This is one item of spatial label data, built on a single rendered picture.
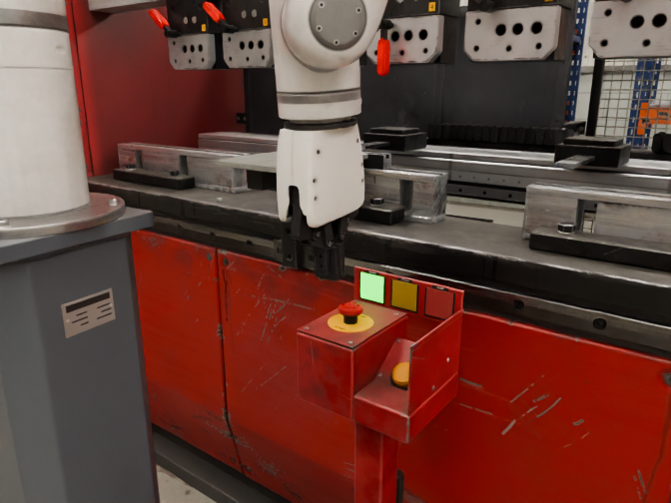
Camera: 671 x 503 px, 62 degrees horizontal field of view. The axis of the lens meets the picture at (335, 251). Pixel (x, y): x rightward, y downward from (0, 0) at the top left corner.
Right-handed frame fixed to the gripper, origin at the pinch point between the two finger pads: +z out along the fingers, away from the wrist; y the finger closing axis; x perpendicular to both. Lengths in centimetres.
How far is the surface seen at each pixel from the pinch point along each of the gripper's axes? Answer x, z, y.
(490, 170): -11, 6, -74
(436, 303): 0.7, 15.9, -25.2
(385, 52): -20, -21, -46
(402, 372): -0.1, 23.5, -16.1
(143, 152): -104, 3, -48
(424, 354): 4.7, 17.7, -13.8
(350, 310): -8.8, 15.3, -15.6
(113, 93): -122, -12, -53
